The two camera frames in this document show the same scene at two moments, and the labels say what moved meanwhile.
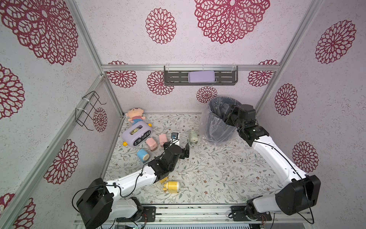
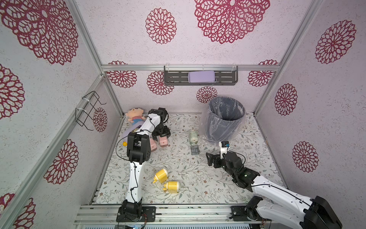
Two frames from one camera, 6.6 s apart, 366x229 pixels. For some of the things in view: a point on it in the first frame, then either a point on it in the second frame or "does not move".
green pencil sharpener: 193,137 does not move
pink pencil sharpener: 162,139 does not move
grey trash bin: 219,131 does not move
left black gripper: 183,155 to 167,132
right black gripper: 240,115 to 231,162
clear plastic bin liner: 212,130 does not move
